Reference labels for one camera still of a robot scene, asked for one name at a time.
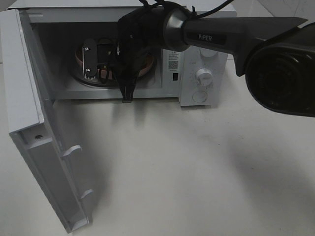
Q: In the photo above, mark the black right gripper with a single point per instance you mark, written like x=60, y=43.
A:
x=120, y=66

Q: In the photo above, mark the pink round plate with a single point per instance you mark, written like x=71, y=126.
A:
x=147, y=64

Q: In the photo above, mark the round white door button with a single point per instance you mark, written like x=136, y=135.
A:
x=199, y=96

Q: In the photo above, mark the white microwave knob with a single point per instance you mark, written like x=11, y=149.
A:
x=204, y=77
x=206, y=53

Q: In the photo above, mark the white microwave door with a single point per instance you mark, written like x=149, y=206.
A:
x=32, y=120

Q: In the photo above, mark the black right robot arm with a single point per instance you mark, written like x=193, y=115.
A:
x=275, y=54

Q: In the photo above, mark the glass microwave turntable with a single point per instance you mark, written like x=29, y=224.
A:
x=76, y=72

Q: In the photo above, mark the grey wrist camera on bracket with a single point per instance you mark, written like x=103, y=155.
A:
x=89, y=59

